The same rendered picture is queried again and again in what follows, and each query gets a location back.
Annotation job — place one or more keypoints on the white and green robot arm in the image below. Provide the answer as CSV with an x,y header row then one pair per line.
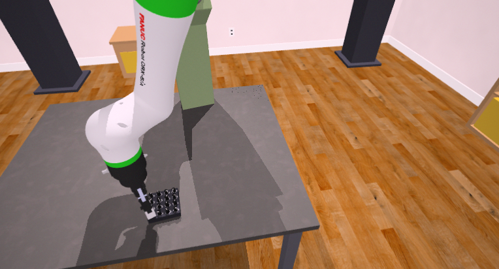
x,y
161,28

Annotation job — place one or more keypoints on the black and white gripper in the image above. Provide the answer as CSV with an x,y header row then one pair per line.
x,y
139,189

